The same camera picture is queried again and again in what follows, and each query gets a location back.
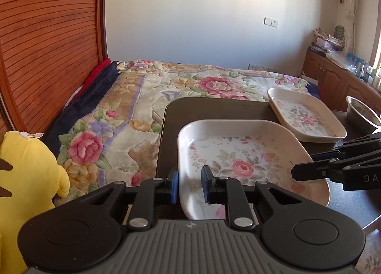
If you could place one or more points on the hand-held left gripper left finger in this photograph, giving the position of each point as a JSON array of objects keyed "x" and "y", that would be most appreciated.
[{"x": 174, "y": 186}]

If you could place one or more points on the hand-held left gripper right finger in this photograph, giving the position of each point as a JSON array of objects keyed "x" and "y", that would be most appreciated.
[{"x": 207, "y": 184}]

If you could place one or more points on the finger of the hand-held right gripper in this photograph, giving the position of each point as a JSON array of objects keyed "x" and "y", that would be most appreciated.
[
  {"x": 357, "y": 143},
  {"x": 309, "y": 171}
]

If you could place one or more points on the large floral plate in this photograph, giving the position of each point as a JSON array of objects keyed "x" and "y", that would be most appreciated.
[{"x": 238, "y": 155}]

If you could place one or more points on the small steel bowl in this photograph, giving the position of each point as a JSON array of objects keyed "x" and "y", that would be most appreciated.
[{"x": 360, "y": 113}]

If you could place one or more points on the small floral plate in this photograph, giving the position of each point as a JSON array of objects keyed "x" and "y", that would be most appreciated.
[{"x": 303, "y": 116}]

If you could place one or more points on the wooden cabinet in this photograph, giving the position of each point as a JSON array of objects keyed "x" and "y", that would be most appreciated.
[{"x": 330, "y": 77}]

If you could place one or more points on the clear plastic bag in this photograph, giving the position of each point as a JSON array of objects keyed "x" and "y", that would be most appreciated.
[{"x": 342, "y": 59}]

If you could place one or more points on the floral blanket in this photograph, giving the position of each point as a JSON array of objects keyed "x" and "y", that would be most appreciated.
[{"x": 134, "y": 107}]

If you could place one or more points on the stack of books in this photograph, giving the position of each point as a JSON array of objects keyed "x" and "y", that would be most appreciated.
[{"x": 317, "y": 49}]

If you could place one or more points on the basket of clutter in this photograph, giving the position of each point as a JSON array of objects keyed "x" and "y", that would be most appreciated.
[{"x": 327, "y": 37}]

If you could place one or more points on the navy blue blanket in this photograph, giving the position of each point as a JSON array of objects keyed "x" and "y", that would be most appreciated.
[{"x": 89, "y": 98}]

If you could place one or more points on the patterned curtain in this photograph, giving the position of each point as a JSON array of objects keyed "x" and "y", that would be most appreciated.
[{"x": 351, "y": 9}]

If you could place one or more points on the red cloth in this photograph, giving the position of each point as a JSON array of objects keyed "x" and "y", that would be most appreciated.
[{"x": 98, "y": 68}]

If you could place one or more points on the yellow plush toy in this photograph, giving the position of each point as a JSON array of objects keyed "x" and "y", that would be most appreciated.
[{"x": 23, "y": 172}]

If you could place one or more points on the wooden slatted wardrobe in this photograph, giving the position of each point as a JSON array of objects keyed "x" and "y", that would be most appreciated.
[{"x": 44, "y": 39}]

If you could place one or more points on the wall socket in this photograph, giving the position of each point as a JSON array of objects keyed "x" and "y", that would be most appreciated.
[
  {"x": 252, "y": 66},
  {"x": 271, "y": 69}
]

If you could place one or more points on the white wall switch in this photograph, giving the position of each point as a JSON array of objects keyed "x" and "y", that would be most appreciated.
[{"x": 271, "y": 21}]

